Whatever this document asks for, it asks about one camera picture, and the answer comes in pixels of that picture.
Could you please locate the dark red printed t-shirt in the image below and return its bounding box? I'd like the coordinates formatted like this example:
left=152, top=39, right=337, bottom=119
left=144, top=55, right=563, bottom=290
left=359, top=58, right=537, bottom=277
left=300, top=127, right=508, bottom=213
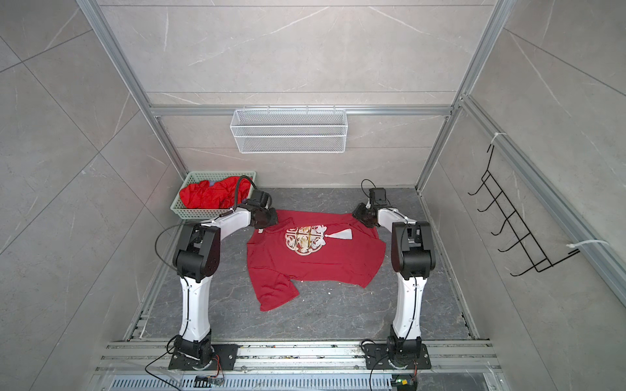
left=247, top=210, right=386, bottom=312

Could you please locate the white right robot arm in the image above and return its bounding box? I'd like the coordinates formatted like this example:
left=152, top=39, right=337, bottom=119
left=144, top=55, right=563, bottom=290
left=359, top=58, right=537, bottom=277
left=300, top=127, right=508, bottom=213
left=353, top=203, right=436, bottom=361

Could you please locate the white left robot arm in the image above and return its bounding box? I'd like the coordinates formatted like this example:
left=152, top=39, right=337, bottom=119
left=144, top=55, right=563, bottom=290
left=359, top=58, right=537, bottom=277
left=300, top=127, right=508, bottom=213
left=173, top=205, right=278, bottom=361

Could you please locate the bright red t-shirt in basket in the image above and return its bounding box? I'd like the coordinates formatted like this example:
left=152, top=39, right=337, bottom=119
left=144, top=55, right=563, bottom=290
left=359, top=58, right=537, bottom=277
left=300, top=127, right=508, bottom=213
left=179, top=176, right=252, bottom=210

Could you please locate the light green perforated plastic basket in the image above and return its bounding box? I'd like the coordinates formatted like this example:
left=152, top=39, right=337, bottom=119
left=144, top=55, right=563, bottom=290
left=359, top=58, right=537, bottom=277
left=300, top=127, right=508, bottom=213
left=171, top=171, right=256, bottom=220

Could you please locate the green circuit board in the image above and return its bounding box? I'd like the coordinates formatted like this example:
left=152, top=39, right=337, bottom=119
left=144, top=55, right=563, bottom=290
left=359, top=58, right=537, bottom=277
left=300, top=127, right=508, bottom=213
left=391, top=375, right=417, bottom=391

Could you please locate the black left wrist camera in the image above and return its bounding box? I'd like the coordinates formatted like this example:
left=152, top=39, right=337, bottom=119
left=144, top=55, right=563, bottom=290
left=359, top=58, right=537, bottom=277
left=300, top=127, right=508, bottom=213
left=247, top=189, right=272, bottom=209

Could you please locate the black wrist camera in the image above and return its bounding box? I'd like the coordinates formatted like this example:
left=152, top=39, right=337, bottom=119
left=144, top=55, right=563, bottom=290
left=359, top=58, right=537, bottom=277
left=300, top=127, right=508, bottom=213
left=368, top=187, right=391, bottom=208
left=247, top=189, right=272, bottom=209

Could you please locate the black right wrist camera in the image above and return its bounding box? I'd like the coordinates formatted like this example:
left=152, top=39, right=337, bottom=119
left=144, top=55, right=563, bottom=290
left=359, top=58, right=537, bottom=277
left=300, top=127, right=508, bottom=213
left=368, top=187, right=391, bottom=208

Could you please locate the white wire mesh wall basket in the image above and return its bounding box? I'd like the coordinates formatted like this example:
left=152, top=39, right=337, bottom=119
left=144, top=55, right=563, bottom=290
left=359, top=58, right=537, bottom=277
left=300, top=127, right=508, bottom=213
left=230, top=109, right=348, bottom=154

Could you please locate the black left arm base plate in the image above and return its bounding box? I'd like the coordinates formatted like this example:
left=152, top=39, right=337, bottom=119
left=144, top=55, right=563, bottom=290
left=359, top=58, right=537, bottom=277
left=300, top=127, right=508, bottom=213
left=168, top=344, right=239, bottom=371

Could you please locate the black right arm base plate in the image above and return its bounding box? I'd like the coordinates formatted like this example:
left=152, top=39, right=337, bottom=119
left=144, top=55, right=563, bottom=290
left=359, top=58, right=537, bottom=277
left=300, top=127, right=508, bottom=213
left=360, top=340, right=432, bottom=371

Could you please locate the black wire wall hook rack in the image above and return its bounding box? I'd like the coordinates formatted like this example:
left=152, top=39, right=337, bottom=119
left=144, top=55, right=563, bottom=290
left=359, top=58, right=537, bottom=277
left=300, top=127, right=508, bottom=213
left=467, top=145, right=581, bottom=277

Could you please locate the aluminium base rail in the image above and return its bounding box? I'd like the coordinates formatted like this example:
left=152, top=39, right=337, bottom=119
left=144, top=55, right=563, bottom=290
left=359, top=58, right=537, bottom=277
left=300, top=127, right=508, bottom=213
left=87, top=340, right=510, bottom=390

